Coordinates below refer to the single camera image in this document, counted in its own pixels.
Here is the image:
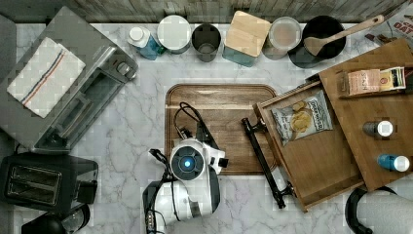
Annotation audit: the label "oats box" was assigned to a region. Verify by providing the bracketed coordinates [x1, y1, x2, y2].
[365, 0, 413, 47]

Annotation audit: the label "brown tea bags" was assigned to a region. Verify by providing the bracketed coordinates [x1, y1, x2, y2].
[347, 69, 380, 96]

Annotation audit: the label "white bottle with blue label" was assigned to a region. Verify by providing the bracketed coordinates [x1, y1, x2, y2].
[128, 26, 166, 60]

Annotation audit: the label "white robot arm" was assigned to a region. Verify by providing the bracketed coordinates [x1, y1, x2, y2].
[142, 102, 228, 234]

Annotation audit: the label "wooden tea bag caddy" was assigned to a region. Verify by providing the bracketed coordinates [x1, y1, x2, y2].
[337, 66, 411, 98]

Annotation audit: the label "clear lidded round container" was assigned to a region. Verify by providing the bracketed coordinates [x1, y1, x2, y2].
[263, 17, 302, 60]

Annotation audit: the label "striped white dish towel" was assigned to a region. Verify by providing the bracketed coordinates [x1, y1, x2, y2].
[7, 37, 86, 118]

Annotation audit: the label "wooden spoon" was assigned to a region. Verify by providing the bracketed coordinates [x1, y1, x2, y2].
[304, 15, 384, 56]

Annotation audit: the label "teal canister with wooden lid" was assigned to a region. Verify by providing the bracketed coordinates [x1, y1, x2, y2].
[223, 11, 271, 67]

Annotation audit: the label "open wooden drawer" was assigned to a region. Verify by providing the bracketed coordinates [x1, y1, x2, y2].
[253, 81, 364, 212]

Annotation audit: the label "grey metal cup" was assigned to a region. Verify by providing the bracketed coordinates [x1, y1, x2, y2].
[191, 23, 221, 62]

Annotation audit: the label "black pepper shaker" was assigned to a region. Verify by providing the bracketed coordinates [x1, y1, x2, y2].
[362, 120, 394, 137]

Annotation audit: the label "black utensil crock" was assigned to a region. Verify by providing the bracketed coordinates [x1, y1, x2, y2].
[287, 15, 347, 69]

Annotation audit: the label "black slot toaster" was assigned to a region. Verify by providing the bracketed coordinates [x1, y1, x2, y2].
[0, 152, 98, 213]

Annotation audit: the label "black drawer handle bar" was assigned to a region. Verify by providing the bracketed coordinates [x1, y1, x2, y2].
[242, 118, 294, 209]

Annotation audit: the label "yellow green tea bags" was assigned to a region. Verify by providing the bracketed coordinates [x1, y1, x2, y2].
[380, 66, 406, 92]

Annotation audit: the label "silver toaster oven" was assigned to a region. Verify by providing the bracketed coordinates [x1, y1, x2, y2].
[1, 7, 138, 154]

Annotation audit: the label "blue spice shaker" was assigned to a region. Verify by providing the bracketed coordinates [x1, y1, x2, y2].
[377, 154, 410, 173]

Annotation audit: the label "white lidded round canister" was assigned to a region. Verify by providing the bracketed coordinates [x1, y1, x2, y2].
[157, 15, 192, 54]

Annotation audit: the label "wooden cutting board tray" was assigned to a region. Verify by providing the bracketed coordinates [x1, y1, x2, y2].
[165, 84, 276, 176]

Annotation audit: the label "chips bag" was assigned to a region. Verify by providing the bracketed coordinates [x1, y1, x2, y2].
[272, 91, 333, 145]

